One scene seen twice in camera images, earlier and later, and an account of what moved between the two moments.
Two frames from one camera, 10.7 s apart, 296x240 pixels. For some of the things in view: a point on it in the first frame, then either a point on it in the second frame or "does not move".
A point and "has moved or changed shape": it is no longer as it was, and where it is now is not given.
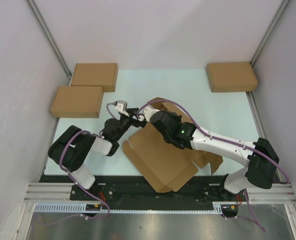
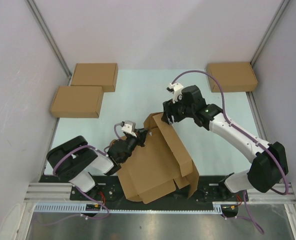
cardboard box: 231,77 does not move
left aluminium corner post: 45,29 does not move
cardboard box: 167,167 has moved or changed shape
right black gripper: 174,115 to 168,107
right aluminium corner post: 272,22 does not move
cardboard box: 77,102 does not move
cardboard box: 96,74 does not move
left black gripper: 132,112 to 142,133
